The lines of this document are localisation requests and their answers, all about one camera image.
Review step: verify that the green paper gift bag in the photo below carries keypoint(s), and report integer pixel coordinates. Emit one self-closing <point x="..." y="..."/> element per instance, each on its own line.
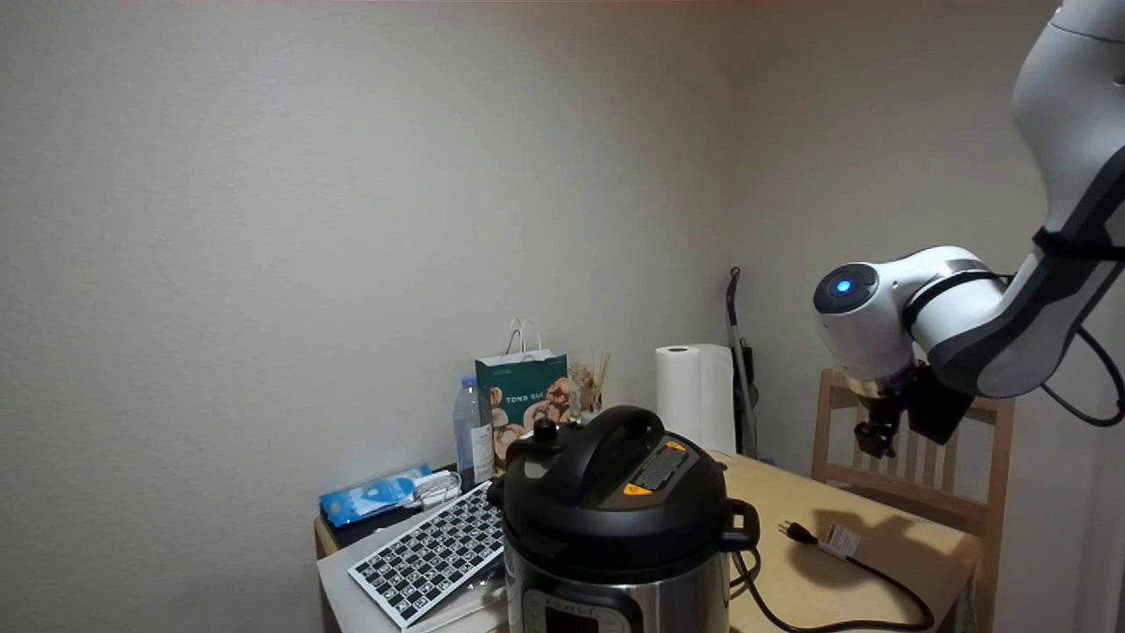
<point x="523" y="373"/>

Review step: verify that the clear plastic water bottle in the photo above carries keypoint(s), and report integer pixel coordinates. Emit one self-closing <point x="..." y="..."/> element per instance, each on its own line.
<point x="469" y="428"/>

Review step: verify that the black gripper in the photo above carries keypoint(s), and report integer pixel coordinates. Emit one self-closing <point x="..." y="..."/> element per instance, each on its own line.
<point x="936" y="407"/>

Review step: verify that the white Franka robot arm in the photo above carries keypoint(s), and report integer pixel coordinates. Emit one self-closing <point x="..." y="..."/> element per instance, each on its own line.
<point x="1077" y="128"/>

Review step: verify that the blue wet wipes pack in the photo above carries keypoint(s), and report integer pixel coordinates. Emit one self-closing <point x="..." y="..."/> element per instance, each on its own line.
<point x="362" y="498"/>

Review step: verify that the brown dried plant bundle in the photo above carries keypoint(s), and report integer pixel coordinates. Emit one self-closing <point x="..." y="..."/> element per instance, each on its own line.
<point x="584" y="389"/>

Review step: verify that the black steel pressure cooker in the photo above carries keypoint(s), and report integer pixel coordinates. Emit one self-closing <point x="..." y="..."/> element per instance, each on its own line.
<point x="619" y="516"/>

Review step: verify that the white paper towel roll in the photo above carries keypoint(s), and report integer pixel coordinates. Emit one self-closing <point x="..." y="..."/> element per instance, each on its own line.
<point x="692" y="390"/>

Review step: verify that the small white packet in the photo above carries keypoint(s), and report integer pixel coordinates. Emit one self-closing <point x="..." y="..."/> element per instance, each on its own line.
<point x="436" y="486"/>

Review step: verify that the wooden slatted chair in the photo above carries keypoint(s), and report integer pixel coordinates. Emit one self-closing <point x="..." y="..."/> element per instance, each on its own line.
<point x="936" y="468"/>

